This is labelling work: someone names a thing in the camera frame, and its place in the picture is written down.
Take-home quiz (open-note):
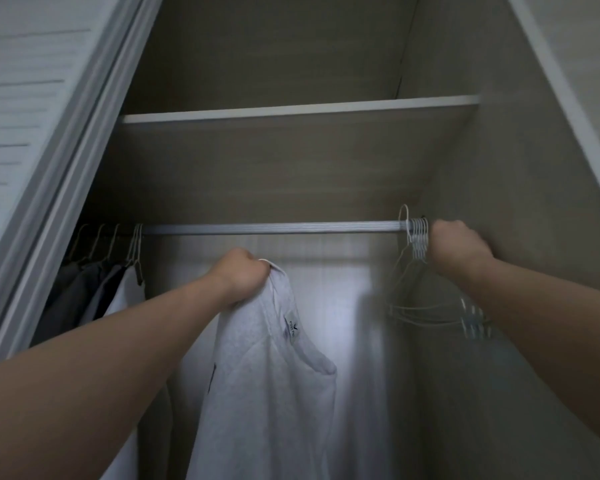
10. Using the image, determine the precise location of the person's right hand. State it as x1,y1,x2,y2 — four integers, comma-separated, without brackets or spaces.
427,219,496,288

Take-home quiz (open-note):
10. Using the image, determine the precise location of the person's left hand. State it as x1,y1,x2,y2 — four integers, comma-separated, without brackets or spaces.
208,247,273,311

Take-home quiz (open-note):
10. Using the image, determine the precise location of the white t-shirt with script print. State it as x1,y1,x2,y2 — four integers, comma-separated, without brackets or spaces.
80,263,176,480

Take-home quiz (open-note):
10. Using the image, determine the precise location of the small cream t-shirt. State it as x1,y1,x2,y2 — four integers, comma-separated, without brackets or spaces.
185,259,339,480

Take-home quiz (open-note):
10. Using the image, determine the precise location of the grey two-tone jacket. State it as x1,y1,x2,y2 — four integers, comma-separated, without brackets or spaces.
30,259,106,346

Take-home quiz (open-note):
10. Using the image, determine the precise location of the person's left forearm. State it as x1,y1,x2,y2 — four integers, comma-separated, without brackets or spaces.
0,275,231,480

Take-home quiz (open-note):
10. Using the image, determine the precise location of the person's right forearm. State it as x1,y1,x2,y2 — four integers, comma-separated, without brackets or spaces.
465,257,600,456

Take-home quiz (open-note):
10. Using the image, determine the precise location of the bunch of white hangers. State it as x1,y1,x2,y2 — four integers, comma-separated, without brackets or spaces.
385,217,496,341

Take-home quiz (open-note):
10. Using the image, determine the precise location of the closet rod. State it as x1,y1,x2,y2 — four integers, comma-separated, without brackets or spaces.
140,221,406,236

